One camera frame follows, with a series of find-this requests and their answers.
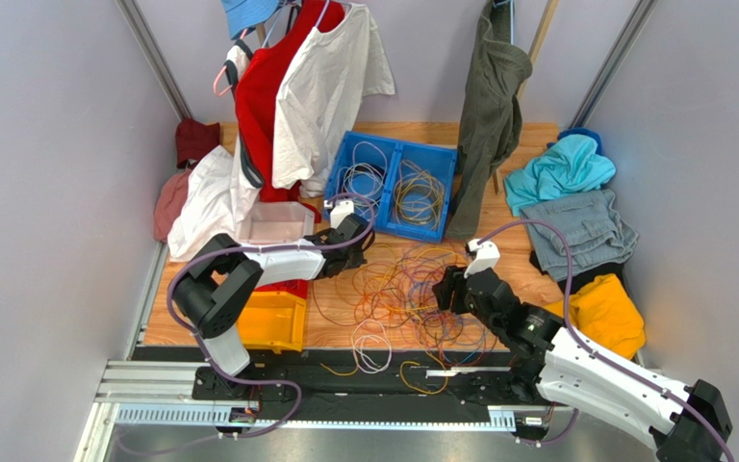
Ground white cloth on floor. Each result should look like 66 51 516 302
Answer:
167 141 261 262

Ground red t-shirt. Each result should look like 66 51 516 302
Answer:
235 1 345 202

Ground white t-shirt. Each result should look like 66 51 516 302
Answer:
270 3 396 197

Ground blue hat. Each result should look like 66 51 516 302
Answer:
220 0 287 39

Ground light blue jeans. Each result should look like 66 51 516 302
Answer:
520 189 639 282

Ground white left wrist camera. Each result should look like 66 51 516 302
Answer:
323 198 355 228

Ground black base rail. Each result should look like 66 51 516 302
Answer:
96 347 575 433

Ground pink cable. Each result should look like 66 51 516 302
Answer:
349 243 505 367

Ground orange cable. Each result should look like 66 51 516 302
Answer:
310 246 505 370

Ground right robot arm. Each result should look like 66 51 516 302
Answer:
432 266 733 461

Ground white storage bin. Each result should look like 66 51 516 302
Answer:
233 202 316 244

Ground blue divided bin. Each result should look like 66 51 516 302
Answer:
324 131 458 243

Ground white cable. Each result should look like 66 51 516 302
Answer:
332 141 392 227

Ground teal cloth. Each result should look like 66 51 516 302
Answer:
504 136 616 217

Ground red storage bin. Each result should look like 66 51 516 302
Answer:
256 279 309 300

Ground maroon cloth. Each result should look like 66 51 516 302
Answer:
174 118 221 169

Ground yellow cloth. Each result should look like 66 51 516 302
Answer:
569 274 646 360

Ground yellow storage bin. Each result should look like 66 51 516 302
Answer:
237 292 308 353

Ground olive green garment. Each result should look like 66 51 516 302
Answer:
445 1 533 240

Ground dark blue cloth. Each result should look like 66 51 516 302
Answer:
547 127 604 155

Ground purple right arm hose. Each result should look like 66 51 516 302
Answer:
475 218 737 462

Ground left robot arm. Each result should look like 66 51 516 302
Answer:
166 214 372 377

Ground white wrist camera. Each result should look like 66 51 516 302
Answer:
465 239 500 278
323 198 355 228

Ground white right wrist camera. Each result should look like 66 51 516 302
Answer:
465 239 500 278

